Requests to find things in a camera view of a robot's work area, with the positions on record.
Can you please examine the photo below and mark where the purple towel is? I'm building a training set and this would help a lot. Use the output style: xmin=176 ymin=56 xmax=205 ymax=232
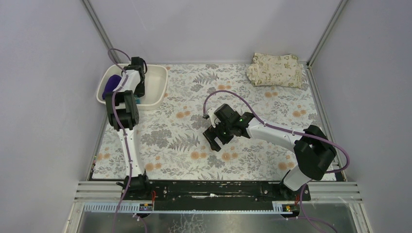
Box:
xmin=102 ymin=74 xmax=122 ymax=100

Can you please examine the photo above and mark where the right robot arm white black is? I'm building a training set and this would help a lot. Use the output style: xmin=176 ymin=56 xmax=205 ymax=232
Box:
xmin=203 ymin=104 xmax=337 ymax=191

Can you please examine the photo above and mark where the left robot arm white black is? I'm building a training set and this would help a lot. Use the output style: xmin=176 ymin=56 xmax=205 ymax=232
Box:
xmin=103 ymin=57 xmax=149 ymax=195

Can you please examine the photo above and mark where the white rectangular basin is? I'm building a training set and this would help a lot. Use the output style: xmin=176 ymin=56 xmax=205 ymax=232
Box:
xmin=96 ymin=65 xmax=168 ymax=110

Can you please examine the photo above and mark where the floral patterned table mat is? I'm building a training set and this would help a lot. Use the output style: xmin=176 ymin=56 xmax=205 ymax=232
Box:
xmin=91 ymin=63 xmax=337 ymax=182

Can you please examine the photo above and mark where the cream patterned folded towel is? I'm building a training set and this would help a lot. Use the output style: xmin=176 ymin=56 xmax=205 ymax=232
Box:
xmin=246 ymin=53 xmax=303 ymax=88

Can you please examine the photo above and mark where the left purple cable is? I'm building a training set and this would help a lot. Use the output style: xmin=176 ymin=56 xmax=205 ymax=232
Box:
xmin=107 ymin=48 xmax=144 ymax=233

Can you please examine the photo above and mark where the purple cable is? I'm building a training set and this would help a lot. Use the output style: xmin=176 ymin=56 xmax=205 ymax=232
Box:
xmin=107 ymin=48 xmax=144 ymax=233
xmin=203 ymin=90 xmax=351 ymax=233

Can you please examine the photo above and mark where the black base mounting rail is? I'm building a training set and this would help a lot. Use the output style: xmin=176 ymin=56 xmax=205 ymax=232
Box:
xmin=122 ymin=180 xmax=311 ymax=211

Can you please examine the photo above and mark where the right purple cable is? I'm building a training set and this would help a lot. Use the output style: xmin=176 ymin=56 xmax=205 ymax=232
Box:
xmin=203 ymin=90 xmax=351 ymax=233

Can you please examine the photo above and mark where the white cable duct strip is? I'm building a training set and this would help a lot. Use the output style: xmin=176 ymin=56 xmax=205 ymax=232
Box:
xmin=84 ymin=202 xmax=154 ymax=213

